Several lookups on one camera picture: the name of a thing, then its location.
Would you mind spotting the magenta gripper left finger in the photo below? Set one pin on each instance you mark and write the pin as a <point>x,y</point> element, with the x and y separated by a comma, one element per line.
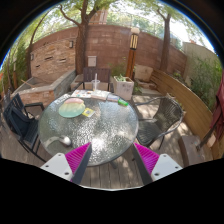
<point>70,166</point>

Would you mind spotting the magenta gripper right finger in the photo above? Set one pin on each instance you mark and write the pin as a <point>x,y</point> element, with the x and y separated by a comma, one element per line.
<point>153,166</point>

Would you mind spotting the silver computer mouse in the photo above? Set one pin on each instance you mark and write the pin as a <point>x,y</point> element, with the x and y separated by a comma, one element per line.
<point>65,140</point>

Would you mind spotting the stone block seat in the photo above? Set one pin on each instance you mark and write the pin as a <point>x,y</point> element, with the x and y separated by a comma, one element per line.
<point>188,148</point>

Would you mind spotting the round glass patio table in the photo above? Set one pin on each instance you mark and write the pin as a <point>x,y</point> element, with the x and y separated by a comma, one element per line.
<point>111,130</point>

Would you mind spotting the grey wicker chair right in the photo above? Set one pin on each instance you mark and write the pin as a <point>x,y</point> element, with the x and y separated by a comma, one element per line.
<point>167,118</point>

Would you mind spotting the yellow square card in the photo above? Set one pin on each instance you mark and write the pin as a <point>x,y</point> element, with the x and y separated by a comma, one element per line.
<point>88,112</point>

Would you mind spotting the black folding chair left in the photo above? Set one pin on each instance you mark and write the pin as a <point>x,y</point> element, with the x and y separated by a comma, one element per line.
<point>21,125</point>

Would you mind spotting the curved wooden bench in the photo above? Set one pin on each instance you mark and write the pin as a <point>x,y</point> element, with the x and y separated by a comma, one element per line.
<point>198,117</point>

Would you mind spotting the open magazine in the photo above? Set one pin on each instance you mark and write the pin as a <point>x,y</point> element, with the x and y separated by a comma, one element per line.
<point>97,94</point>

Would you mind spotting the dark red patio umbrella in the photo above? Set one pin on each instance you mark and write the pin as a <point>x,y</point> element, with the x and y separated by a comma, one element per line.
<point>217,123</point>

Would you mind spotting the white square planter box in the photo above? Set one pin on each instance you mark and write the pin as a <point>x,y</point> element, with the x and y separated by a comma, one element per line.
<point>123,87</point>

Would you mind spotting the clear plastic cup with straw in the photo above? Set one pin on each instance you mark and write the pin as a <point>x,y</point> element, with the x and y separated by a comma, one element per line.
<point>95,82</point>

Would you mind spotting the dark wooden chair back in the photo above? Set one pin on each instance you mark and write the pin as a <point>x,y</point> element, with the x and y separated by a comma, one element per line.
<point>94,73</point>

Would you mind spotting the tree trunk right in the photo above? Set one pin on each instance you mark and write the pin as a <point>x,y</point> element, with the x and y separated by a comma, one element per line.
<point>166,40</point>

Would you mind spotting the large tree trunk centre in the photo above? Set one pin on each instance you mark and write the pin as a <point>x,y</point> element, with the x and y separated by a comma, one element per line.
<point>87,9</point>

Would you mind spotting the wooden garden lamp post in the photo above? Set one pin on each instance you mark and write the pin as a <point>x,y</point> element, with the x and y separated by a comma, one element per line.
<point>132,51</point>

